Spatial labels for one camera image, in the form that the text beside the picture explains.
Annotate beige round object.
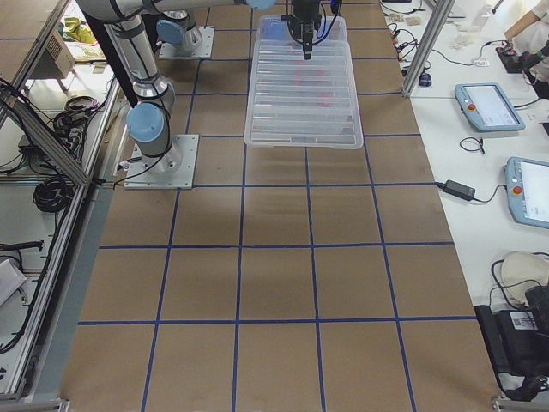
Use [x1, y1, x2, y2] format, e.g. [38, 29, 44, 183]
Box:
[501, 251, 548, 305]

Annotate red block under lid front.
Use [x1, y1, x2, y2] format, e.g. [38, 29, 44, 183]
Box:
[319, 94, 330, 107]

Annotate small dark blue device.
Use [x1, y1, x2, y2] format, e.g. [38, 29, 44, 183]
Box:
[419, 72, 432, 88]

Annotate black power adapter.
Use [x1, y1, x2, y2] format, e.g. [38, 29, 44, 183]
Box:
[435, 179, 475, 202]

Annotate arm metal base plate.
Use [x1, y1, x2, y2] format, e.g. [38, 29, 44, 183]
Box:
[122, 135, 199, 190]
[157, 25, 214, 59]

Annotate blue teach pendant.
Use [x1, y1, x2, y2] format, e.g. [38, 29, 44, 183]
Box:
[504, 156, 548, 228]
[454, 82, 526, 132]

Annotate black cable loop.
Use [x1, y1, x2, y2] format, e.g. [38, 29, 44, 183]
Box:
[461, 136, 486, 155]

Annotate aluminium frame rail left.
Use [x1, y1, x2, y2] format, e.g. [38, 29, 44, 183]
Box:
[1, 78, 91, 186]

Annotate aluminium frame post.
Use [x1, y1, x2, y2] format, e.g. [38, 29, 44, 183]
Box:
[401, 0, 455, 98]

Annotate clear plastic storage box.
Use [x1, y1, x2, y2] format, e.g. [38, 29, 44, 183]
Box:
[256, 15, 348, 48]

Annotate blue teach pendant far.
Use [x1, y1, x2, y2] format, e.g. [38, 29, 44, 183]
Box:
[454, 82, 526, 132]

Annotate person in white shirt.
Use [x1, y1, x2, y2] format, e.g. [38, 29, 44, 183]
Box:
[504, 1, 548, 53]

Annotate coiled black cables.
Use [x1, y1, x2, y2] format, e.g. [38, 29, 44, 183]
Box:
[33, 176, 76, 212]

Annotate clear plastic box lid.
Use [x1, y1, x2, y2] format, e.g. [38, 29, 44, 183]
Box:
[244, 39, 363, 150]

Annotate blue teach pendant near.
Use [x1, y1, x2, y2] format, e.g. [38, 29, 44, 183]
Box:
[504, 156, 548, 228]

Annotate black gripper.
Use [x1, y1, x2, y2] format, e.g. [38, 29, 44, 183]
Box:
[281, 0, 323, 59]

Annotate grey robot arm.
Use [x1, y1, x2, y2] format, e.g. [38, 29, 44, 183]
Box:
[156, 9, 202, 56]
[78, 1, 275, 173]

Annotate black device with label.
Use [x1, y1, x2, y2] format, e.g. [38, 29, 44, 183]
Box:
[474, 285, 548, 402]

